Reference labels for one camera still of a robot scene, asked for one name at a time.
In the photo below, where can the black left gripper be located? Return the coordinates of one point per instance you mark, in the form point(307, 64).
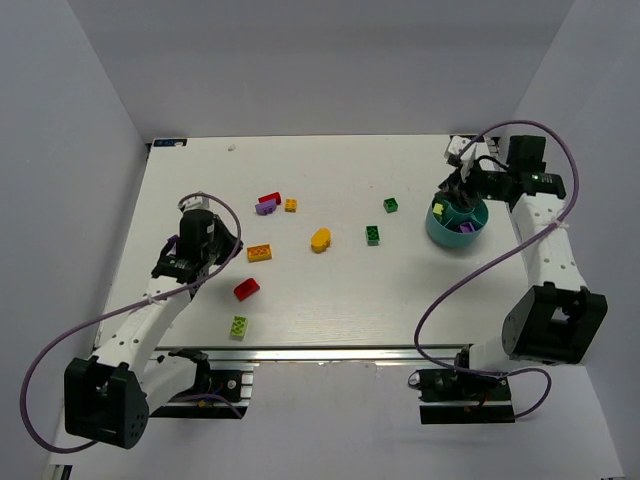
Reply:
point(226, 239)

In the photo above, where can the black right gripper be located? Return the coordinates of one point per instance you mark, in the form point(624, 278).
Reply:
point(458, 185)

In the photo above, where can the lime curved lego brick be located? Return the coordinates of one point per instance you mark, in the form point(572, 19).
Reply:
point(438, 210)

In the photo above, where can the purple curved lego brick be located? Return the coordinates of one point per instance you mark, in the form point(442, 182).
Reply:
point(467, 228)

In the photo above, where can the red curved lego brick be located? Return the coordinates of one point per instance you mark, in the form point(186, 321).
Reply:
point(246, 289)

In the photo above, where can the lime rectangular lego brick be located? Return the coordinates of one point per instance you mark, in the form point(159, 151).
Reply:
point(239, 327)

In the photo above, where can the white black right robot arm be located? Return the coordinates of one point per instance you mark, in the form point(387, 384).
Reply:
point(558, 317)

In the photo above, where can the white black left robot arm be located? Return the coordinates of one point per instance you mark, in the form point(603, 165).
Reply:
point(110, 396)

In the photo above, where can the yellow long lego brick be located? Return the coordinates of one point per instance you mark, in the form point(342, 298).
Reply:
point(259, 253)

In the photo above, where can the teal round divided container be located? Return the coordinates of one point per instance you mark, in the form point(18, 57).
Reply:
point(445, 233)

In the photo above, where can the blue label sticker right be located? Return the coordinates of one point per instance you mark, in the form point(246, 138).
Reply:
point(464, 136)

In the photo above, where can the blue label sticker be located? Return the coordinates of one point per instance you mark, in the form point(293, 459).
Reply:
point(169, 143)
point(464, 136)

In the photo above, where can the lilac arched lego brick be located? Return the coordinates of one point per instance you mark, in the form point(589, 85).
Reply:
point(266, 207)

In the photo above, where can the long red lego brick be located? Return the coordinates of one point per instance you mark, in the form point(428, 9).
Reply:
point(275, 196)

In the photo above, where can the green lego with heart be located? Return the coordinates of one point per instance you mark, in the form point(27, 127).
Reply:
point(390, 205)

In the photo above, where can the small yellow square lego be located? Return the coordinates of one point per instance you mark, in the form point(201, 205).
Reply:
point(291, 205)

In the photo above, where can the yellow oval lego brick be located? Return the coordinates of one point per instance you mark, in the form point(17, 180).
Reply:
point(320, 240)

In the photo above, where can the green rectangular lego brick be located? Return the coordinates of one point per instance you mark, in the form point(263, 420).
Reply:
point(372, 235)

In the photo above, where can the blue label sticker left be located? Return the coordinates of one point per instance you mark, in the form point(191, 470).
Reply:
point(169, 143)

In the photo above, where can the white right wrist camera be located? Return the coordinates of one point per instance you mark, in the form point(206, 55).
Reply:
point(461, 154)

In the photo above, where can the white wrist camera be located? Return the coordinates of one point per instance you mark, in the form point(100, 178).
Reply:
point(196, 202)
point(461, 154)

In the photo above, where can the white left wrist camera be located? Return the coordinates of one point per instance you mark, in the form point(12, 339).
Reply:
point(196, 202)

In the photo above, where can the aluminium table edge rail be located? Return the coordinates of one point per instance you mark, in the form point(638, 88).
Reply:
point(392, 355)

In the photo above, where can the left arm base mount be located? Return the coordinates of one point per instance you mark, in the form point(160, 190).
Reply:
point(187, 384)

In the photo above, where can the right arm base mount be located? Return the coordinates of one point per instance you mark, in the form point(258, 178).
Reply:
point(450, 398)

